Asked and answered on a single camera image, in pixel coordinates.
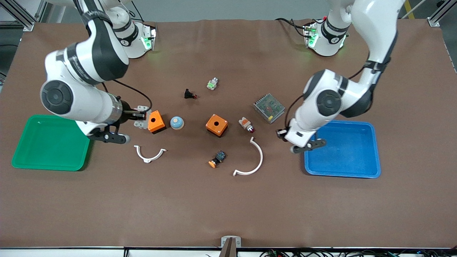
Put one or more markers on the green plastic tray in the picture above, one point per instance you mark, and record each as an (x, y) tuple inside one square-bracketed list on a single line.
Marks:
[(50, 142)]

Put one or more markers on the orange and blue push button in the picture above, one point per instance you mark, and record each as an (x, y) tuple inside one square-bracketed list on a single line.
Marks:
[(217, 158)]

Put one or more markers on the green and white push button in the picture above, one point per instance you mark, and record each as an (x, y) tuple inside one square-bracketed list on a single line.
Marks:
[(212, 84)]

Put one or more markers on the flat orange button box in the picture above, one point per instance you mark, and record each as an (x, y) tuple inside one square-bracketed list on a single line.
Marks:
[(216, 125)]

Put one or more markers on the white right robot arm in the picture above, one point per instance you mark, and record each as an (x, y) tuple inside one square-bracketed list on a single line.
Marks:
[(85, 60)]

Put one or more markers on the blue plastic tray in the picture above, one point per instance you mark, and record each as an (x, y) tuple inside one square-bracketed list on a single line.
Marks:
[(350, 153)]

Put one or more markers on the small white curved clamp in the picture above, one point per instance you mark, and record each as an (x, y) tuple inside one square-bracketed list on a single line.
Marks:
[(148, 158)]

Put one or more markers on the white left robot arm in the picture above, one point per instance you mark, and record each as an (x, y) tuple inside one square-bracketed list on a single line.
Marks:
[(378, 28)]

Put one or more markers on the brown table mat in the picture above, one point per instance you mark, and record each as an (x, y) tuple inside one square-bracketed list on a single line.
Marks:
[(228, 207)]

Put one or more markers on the aluminium frame profile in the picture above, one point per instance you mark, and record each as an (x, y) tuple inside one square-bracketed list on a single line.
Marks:
[(437, 18), (21, 14)]

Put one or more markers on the tilted orange button box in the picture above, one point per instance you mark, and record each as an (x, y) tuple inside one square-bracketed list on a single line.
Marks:
[(156, 122)]

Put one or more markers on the blue dome buzzer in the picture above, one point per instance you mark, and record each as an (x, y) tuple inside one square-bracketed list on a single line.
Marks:
[(176, 123)]

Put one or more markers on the perforated metal power supply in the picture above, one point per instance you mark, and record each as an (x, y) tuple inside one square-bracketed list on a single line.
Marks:
[(269, 107)]

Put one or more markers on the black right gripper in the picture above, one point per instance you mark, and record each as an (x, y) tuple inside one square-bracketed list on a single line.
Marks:
[(126, 113)]

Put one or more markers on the large white curved clamp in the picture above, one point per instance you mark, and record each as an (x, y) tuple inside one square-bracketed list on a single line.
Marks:
[(260, 157)]

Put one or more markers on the small black red switch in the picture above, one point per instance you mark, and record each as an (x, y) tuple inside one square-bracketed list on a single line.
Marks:
[(189, 94)]

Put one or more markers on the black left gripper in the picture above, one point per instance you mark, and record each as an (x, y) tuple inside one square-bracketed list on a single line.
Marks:
[(281, 132)]

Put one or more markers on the red mushroom push button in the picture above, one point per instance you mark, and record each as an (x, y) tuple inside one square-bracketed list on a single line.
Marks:
[(245, 123)]

